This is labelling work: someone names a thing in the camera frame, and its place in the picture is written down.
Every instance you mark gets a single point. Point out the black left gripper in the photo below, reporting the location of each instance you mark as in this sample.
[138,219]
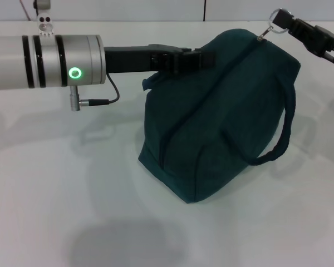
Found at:
[128,59]

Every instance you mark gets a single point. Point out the dark teal insulated bag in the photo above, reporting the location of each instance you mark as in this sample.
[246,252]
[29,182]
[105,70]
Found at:
[211,125]

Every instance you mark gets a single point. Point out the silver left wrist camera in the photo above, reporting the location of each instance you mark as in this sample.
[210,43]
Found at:
[44,23]

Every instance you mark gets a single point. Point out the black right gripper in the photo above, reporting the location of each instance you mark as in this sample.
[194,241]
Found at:
[332,44]

